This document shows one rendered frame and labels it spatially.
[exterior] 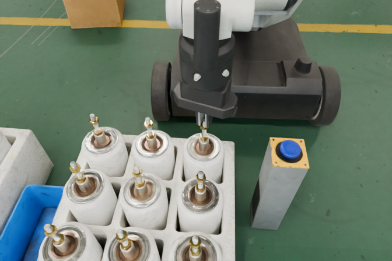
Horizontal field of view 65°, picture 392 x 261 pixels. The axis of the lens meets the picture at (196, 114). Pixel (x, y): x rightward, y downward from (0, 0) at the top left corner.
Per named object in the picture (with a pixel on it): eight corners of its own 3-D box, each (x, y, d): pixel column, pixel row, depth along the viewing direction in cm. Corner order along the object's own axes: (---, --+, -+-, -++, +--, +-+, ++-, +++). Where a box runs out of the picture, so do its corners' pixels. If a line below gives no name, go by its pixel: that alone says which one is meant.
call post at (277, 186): (249, 203, 87) (269, 137, 64) (274, 205, 87) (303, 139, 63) (250, 228, 82) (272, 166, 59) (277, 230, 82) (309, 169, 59)
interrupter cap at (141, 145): (166, 129, 73) (166, 127, 73) (171, 155, 68) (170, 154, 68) (135, 134, 72) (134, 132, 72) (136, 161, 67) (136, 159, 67)
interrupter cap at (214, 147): (198, 130, 73) (198, 128, 73) (226, 143, 71) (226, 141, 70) (180, 152, 69) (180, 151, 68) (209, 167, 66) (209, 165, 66)
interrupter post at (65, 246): (63, 256, 54) (57, 250, 52) (55, 247, 55) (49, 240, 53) (74, 245, 55) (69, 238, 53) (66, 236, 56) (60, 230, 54)
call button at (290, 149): (277, 144, 63) (279, 138, 61) (297, 145, 63) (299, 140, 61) (279, 161, 60) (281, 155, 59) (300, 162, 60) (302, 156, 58)
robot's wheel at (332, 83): (300, 95, 116) (315, 52, 101) (313, 95, 116) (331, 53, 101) (311, 137, 103) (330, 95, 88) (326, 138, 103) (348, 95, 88)
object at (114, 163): (106, 202, 80) (88, 165, 66) (94, 175, 85) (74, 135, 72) (140, 185, 83) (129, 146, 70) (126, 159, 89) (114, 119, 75)
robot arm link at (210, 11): (181, 36, 53) (178, -31, 44) (244, 38, 52) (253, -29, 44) (174, 80, 45) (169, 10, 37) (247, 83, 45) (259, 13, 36)
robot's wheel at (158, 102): (161, 91, 118) (156, 49, 103) (174, 91, 118) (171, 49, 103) (154, 132, 104) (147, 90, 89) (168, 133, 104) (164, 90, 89)
